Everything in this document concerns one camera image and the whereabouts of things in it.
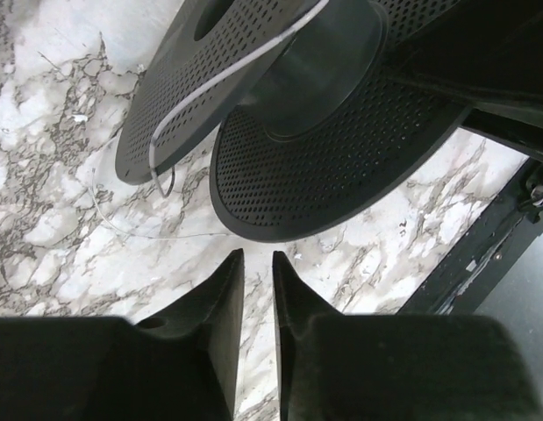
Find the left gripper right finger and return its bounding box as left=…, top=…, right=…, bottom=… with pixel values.
left=272, top=251, right=340, bottom=420

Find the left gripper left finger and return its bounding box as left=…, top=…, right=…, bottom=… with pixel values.
left=136, top=249, right=245, bottom=420

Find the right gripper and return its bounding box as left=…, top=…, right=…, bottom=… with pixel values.
left=389, top=1, right=543, bottom=163

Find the black cable spool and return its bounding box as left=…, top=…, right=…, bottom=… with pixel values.
left=115, top=1, right=468, bottom=242

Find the white cable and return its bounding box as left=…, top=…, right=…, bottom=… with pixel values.
left=89, top=0, right=332, bottom=240

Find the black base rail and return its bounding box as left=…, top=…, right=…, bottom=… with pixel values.
left=398, top=159, right=543, bottom=314

